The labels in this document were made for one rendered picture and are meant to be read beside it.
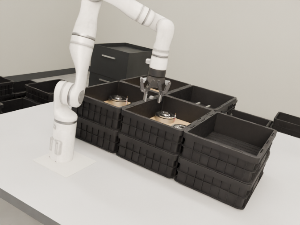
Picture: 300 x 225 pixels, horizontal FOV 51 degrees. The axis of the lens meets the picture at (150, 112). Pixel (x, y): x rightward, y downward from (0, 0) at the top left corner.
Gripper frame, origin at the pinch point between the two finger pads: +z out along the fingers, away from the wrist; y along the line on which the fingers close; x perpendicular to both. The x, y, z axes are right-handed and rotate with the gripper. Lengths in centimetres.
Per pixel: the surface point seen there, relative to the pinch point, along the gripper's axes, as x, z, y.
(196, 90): 54, 9, 40
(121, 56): 173, 16, 2
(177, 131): -21.5, 5.4, 7.2
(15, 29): 335, 30, -129
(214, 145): -31.7, 5.4, 19.2
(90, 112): 7.7, 12.3, -25.9
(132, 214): -44, 27, -10
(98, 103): 4.0, 6.2, -23.1
